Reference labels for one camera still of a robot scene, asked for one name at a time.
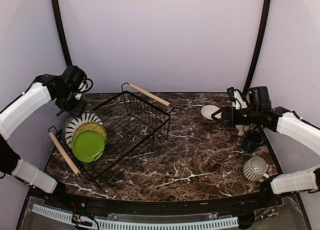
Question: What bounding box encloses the black frame post left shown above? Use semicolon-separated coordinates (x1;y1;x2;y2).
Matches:
51;0;73;65

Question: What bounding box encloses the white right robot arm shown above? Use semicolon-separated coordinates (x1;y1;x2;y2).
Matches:
209;86;320;207

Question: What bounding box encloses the dark green mug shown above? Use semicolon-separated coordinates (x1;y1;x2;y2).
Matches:
241;131;263;154

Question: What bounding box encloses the beige patterned bowl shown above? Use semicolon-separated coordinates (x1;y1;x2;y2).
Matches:
200;105;221;124

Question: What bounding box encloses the black white striped plate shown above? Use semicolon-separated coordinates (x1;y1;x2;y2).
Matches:
62;112;103;149

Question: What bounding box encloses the yellow ribbed plate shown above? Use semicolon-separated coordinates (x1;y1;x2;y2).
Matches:
72;121;108;145

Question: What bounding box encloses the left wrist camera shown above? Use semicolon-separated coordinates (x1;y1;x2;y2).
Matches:
74;78;94;100

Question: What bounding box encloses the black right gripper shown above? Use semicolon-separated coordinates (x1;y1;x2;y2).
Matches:
211;106;261;125

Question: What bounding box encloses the wooden rack handle near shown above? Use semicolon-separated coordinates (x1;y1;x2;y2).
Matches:
49;132;81;175

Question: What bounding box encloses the striped round mug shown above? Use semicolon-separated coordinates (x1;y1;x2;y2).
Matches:
242;157;270;182

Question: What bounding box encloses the bright green plate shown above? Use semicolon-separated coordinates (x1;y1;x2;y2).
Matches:
72;130;105;163

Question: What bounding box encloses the wooden rack handle far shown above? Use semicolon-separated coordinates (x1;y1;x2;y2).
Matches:
128;83;170;107

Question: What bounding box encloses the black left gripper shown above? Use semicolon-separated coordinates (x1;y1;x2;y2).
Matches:
56;87;87;118

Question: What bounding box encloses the black wire dish rack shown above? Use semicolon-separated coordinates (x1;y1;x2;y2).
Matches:
56;82;174;190

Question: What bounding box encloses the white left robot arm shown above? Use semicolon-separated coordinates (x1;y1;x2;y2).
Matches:
0;65;94;208

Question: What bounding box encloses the black frame post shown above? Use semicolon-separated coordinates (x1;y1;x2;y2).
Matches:
242;0;271;95
51;0;73;65

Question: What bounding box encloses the white steel tumbler cup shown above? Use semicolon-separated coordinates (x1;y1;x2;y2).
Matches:
235;125;250;136

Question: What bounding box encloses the black frame post right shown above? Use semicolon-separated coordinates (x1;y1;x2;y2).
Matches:
242;0;271;95

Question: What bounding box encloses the white slotted cable duct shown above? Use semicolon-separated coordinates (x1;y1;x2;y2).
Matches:
32;204;239;230

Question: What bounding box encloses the black front rail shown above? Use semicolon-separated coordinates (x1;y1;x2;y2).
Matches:
41;193;277;216

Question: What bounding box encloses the wooden rack handle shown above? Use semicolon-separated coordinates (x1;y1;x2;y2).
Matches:
49;132;81;175
128;83;170;107

